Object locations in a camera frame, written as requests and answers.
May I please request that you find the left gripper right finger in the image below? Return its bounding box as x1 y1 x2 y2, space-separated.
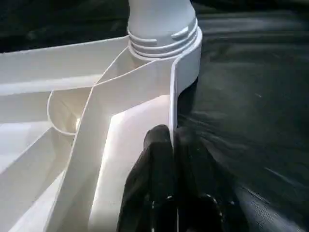
173 127 250 232

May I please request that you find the white plastic table leg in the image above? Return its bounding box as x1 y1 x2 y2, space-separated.
127 0 199 59

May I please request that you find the black work mat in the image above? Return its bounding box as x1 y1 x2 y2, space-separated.
0 0 309 232

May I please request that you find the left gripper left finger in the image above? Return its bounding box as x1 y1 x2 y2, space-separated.
117 125 177 232

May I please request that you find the white plastic table top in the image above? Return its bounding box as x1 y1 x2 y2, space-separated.
0 25 203 232

